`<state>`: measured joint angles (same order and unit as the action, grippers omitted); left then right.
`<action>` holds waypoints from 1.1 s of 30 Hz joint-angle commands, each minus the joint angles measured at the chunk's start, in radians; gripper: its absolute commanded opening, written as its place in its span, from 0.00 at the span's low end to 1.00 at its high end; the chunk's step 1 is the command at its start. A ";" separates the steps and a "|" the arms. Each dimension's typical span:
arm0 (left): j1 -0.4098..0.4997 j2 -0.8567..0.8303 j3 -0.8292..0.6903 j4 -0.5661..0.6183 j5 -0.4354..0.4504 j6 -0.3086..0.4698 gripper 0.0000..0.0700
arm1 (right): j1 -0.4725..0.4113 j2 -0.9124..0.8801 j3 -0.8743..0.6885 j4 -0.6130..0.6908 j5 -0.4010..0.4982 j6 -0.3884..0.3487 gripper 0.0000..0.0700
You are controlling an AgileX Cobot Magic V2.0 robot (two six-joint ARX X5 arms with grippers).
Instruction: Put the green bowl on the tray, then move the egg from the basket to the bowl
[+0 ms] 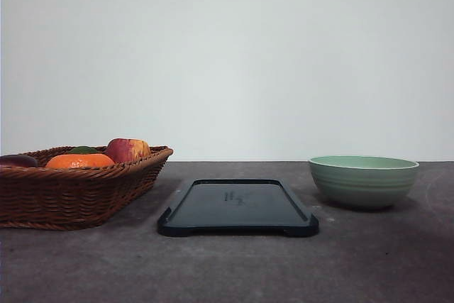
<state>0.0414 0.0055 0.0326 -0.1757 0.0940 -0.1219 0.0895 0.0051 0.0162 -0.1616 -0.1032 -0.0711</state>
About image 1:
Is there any light green ceramic bowl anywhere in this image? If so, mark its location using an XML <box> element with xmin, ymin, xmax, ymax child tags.
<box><xmin>309</xmin><ymin>155</ymin><xmax>420</xmax><ymax>208</ymax></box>

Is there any brown wicker basket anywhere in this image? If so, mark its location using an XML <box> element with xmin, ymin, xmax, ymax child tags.
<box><xmin>0</xmin><ymin>138</ymin><xmax>173</xmax><ymax>230</ymax></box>

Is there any dark blue rectangular tray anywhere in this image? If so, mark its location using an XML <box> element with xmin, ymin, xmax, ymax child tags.
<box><xmin>157</xmin><ymin>179</ymin><xmax>319</xmax><ymax>237</ymax></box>

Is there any red yellow apple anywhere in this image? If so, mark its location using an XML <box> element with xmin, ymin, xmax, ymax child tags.
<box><xmin>105</xmin><ymin>138</ymin><xmax>151</xmax><ymax>163</ymax></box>

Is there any green avocado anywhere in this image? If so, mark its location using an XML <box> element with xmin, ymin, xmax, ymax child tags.
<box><xmin>68</xmin><ymin>145</ymin><xmax>99</xmax><ymax>154</ymax></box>

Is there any orange tangerine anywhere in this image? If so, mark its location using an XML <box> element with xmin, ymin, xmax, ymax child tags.
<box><xmin>45</xmin><ymin>154</ymin><xmax>116</xmax><ymax>169</ymax></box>

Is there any dark purple fruit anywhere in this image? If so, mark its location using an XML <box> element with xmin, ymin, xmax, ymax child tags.
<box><xmin>0</xmin><ymin>155</ymin><xmax>38</xmax><ymax>167</ymax></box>

